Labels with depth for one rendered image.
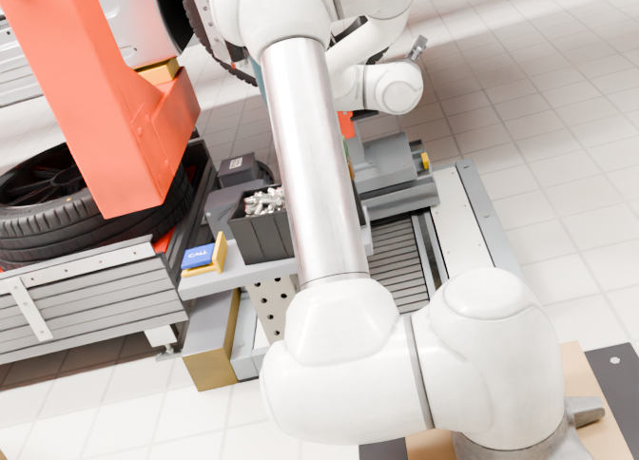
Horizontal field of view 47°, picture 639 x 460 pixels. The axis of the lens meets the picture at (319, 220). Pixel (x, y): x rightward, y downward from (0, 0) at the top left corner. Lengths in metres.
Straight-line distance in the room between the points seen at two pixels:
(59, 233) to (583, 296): 1.44
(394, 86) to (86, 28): 0.69
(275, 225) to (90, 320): 0.85
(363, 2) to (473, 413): 0.63
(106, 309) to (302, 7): 1.28
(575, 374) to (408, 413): 0.34
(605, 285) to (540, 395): 1.08
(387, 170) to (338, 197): 1.31
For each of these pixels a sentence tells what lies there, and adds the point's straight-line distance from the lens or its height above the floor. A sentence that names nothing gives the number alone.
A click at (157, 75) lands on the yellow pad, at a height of 0.71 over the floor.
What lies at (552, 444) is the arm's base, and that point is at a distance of 1.07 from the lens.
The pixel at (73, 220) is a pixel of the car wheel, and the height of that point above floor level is 0.45.
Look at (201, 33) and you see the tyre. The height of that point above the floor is 0.79.
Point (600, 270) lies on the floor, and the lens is 2.10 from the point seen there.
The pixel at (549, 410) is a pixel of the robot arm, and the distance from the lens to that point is 1.01.
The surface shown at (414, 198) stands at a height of 0.13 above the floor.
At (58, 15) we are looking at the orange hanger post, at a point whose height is 1.02.
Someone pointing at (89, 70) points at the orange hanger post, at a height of 0.89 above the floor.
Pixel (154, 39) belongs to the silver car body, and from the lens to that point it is 2.27.
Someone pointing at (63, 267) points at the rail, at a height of 0.38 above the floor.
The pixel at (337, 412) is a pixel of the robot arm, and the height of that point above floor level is 0.58.
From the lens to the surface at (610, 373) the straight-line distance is 1.35.
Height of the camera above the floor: 1.22
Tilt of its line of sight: 28 degrees down
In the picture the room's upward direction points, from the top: 18 degrees counter-clockwise
